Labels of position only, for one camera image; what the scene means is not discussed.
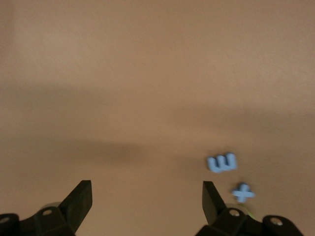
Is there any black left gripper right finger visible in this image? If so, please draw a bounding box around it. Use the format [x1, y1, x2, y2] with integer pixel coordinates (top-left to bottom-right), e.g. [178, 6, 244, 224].
[195, 181, 303, 236]

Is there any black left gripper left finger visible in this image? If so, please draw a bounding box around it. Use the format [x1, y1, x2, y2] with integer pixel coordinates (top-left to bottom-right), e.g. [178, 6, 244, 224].
[0, 180, 93, 236]

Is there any blue plus sign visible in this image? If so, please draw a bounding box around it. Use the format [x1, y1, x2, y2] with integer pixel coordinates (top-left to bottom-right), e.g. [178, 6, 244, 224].
[231, 182, 256, 204]

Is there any blue lowercase letter m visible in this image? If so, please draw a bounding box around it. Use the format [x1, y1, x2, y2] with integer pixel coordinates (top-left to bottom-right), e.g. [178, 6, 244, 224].
[206, 151, 239, 174]

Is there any green lowercase letter p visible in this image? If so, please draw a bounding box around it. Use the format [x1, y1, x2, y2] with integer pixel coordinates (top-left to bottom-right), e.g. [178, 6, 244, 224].
[242, 204, 257, 221]

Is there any brown table cover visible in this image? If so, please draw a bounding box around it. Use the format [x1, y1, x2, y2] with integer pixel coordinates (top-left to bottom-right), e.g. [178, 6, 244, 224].
[0, 0, 315, 236]

